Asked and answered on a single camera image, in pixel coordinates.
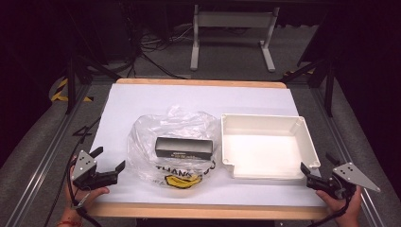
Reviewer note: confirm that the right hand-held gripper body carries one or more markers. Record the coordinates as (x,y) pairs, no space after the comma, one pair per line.
(356,176)

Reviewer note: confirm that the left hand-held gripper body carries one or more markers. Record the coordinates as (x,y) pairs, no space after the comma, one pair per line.
(83,165)

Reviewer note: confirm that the clear plastic bag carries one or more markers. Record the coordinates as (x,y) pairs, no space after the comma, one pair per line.
(145,132)

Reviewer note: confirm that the white plastic container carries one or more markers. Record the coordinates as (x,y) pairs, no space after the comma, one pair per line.
(261,154)

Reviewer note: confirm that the black rectangular box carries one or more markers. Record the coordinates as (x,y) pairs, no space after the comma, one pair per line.
(184,146)

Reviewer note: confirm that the person's left hand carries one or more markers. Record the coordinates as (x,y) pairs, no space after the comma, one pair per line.
(82,198)

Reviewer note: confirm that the person's right hand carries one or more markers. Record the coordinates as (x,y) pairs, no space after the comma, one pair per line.
(342,206)

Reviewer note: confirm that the black tripod stand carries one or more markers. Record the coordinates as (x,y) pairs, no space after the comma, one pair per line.
(71,82)
(329,91)

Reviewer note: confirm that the yellow black hazard tape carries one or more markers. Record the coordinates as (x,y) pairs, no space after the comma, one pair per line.
(58,92)

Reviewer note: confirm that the white paper sheet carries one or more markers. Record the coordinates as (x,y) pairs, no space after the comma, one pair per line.
(189,101)

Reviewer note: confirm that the aluminium rail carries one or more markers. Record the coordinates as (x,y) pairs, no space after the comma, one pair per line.
(339,142)
(47,154)

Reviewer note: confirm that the white metal stand frame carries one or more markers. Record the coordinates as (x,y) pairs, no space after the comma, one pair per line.
(233,19)

